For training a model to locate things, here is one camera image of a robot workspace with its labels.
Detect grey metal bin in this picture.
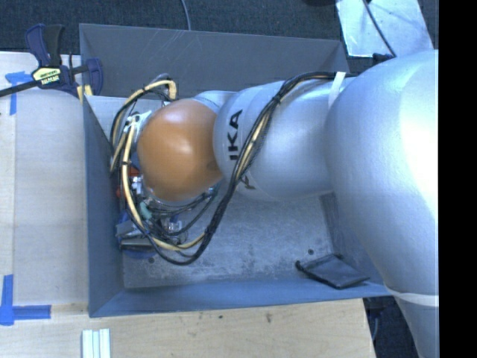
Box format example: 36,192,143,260
78,23,392,318

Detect pale wood flat board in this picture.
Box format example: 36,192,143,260
0,52,90,307

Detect dark green flat block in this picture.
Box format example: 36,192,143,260
295,253,370,290

